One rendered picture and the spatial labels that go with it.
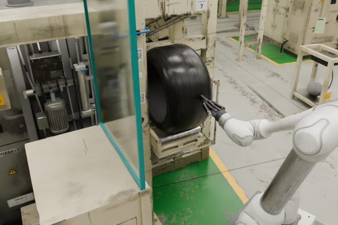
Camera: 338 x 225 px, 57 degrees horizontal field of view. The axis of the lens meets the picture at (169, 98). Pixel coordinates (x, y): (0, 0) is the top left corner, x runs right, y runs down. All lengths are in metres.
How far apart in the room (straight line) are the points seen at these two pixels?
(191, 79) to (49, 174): 0.98
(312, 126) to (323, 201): 2.16
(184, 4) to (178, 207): 1.73
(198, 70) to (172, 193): 1.46
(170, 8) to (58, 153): 1.22
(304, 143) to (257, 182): 2.13
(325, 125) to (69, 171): 0.98
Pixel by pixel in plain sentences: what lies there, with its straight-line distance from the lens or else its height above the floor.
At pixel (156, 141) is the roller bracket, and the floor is 0.94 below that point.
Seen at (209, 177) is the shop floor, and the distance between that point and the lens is 3.22.
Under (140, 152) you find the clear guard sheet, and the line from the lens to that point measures 1.12.
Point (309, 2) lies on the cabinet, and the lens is 6.35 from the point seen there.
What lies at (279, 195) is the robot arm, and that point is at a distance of 1.42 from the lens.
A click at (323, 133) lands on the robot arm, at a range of 1.14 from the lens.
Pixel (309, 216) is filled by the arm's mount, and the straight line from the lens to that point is 1.95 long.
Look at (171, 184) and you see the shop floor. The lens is 3.13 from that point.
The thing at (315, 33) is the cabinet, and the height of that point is 0.51.
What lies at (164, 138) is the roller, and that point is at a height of 0.92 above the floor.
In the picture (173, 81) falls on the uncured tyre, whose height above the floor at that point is 1.36.
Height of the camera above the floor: 2.11
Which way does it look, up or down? 27 degrees down
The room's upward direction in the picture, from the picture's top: 1 degrees counter-clockwise
